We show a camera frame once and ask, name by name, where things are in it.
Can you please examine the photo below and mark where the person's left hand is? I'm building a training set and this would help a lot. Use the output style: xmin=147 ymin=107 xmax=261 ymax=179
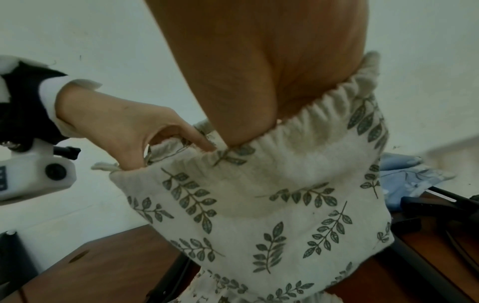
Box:
xmin=55 ymin=81 xmax=218 ymax=172

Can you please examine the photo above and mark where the person's right hand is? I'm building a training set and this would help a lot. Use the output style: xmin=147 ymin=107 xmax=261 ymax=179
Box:
xmin=144 ymin=0 xmax=371 ymax=147

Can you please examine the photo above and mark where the blue fabric bag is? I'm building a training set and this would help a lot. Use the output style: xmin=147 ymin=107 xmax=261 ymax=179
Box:
xmin=377 ymin=152 xmax=458 ymax=214

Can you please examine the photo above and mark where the black bracket arm with knob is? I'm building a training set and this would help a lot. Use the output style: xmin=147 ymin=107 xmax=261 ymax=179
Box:
xmin=385 ymin=218 xmax=479 ymax=303

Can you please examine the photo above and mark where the black left wrist strap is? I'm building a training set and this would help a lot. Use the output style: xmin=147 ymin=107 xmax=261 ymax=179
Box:
xmin=0 ymin=54 xmax=104 ymax=152

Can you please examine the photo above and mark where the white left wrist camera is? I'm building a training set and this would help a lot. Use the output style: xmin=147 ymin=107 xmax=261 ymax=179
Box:
xmin=0 ymin=137 xmax=81 ymax=206

